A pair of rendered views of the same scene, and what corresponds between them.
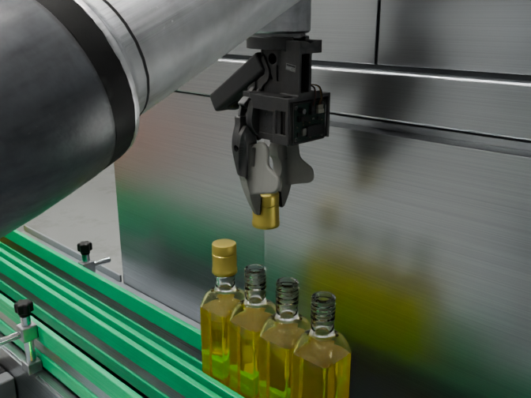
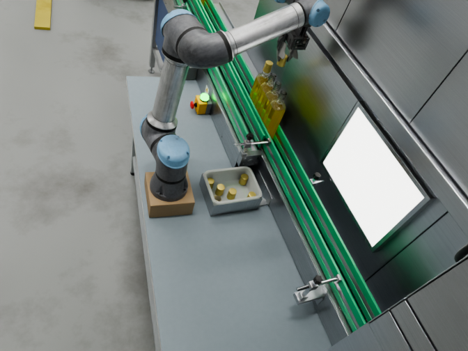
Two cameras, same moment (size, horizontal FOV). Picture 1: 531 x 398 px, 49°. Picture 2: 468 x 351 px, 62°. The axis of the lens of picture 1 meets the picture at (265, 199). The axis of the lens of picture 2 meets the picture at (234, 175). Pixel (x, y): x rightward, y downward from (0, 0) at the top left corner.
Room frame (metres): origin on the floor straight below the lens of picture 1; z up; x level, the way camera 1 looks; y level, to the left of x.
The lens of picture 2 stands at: (-0.71, -0.27, 2.08)
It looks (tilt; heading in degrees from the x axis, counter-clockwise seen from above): 49 degrees down; 12
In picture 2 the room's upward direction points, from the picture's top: 21 degrees clockwise
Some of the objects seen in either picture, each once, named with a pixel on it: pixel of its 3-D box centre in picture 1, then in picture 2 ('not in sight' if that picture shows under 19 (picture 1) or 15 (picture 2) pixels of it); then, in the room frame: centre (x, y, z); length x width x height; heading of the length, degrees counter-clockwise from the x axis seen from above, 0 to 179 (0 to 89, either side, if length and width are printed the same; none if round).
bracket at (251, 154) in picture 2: not in sight; (249, 158); (0.48, -0.07, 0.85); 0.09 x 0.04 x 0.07; 137
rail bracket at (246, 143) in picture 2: not in sight; (251, 144); (0.47, -0.05, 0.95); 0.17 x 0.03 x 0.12; 137
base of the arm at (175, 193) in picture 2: not in sight; (170, 178); (0.15, 0.14, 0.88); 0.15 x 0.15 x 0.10
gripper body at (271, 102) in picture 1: (282, 90); (297, 30); (0.68, -0.02, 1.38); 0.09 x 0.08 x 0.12; 44
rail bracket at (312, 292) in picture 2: not in sight; (311, 290); (0.03, -0.52, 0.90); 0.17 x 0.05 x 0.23; 137
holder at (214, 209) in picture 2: not in sight; (236, 190); (0.34, -0.09, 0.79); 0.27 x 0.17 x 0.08; 137
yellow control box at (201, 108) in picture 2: not in sight; (202, 104); (0.71, 0.30, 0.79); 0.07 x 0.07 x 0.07; 47
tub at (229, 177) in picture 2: not in sight; (230, 189); (0.32, -0.07, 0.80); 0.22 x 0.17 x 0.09; 137
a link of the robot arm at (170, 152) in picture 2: not in sight; (171, 157); (0.16, 0.15, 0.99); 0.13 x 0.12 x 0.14; 56
